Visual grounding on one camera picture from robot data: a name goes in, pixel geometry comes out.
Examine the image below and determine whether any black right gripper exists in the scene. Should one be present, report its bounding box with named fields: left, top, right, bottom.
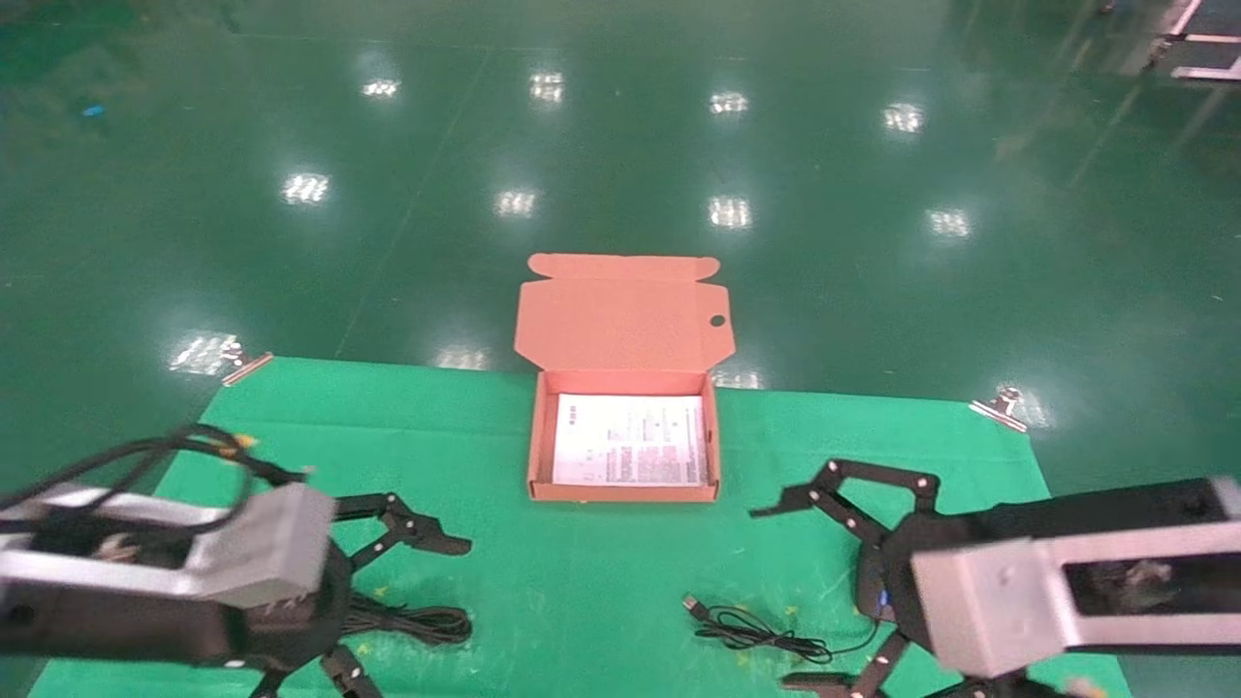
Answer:
left=748, top=459, right=1223, bottom=698

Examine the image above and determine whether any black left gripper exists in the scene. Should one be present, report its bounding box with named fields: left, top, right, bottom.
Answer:
left=0, top=492, right=474, bottom=698

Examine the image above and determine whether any black data cable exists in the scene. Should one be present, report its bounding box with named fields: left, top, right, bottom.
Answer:
left=342, top=592, right=475, bottom=650

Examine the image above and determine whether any thin black mouse cable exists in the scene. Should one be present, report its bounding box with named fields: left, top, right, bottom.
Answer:
left=681, top=592, right=885, bottom=666

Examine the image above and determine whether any orange cardboard box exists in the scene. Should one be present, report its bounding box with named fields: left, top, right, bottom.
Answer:
left=514, top=253, right=737, bottom=504

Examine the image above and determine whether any silver metal table clamp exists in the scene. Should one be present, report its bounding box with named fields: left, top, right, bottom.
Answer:
left=969, top=386, right=1032, bottom=434
left=220, top=348, right=275, bottom=388

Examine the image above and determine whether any green table mat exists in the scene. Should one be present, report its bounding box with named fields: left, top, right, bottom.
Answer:
left=29, top=356, right=1131, bottom=698

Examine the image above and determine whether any white printed instruction sheet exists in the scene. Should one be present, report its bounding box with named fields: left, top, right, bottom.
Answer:
left=552, top=393, right=710, bottom=488

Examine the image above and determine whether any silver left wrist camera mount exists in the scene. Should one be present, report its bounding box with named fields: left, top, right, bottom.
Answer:
left=0, top=482, right=337, bottom=610

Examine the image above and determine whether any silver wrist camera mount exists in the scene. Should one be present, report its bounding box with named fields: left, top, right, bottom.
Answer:
left=0, top=482, right=337, bottom=610
left=910, top=522, right=1241, bottom=680

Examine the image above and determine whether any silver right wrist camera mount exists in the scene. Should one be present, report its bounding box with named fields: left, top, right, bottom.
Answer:
left=910, top=522, right=1241, bottom=680

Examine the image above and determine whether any white metal frame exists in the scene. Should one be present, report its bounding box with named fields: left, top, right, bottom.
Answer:
left=1148, top=0, right=1241, bottom=84

